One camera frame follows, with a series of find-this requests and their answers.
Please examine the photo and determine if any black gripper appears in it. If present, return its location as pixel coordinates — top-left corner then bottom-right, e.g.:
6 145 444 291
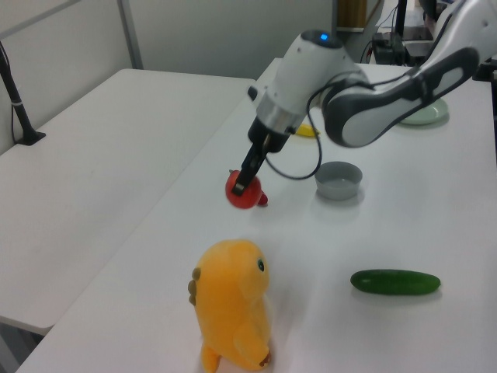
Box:
231 115 293 196

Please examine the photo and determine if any red apple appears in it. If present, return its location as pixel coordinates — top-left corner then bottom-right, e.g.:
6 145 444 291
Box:
224 172 266 211

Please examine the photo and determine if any small grey bowl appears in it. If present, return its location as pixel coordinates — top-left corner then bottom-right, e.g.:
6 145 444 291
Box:
314 161 364 201

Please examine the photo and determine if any red chili pepper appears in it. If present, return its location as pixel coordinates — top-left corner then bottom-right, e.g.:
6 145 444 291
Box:
228 167 270 207

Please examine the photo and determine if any yellow banana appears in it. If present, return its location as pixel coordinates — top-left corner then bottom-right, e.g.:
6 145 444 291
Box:
294 123 324 138

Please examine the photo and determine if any yellow plush toy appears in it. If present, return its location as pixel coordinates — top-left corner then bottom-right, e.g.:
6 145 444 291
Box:
187 239 273 373

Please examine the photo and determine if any white side table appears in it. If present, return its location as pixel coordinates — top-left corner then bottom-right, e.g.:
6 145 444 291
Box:
0 68 257 337

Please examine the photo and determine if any black electronics box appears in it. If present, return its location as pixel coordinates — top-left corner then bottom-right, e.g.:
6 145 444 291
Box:
371 32 407 66

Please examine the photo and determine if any pale green round plate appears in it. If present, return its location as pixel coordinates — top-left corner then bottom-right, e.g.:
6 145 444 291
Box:
398 98 450 126

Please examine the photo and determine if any brown wooden cabinet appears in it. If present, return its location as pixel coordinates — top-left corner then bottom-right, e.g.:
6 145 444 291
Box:
335 0 368 32

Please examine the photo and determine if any green cucumber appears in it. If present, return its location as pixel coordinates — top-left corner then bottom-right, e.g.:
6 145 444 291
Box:
349 268 442 297

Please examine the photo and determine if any black table clamp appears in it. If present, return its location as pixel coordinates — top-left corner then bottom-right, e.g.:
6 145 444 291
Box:
471 57 497 83

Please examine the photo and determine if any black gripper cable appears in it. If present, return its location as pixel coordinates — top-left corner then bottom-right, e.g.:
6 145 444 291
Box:
265 71 420 181

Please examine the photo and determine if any black camera pole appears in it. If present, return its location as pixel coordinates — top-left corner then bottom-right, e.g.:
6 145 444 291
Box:
0 40 47 146

